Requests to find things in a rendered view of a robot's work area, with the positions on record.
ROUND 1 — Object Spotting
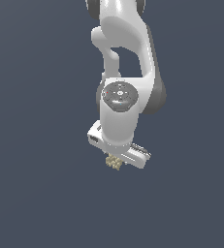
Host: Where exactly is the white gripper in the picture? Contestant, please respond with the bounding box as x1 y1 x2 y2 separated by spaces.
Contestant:
86 119 152 170

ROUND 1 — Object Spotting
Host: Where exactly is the small beige knobbly object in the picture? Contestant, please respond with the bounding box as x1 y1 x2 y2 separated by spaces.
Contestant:
105 153 126 171

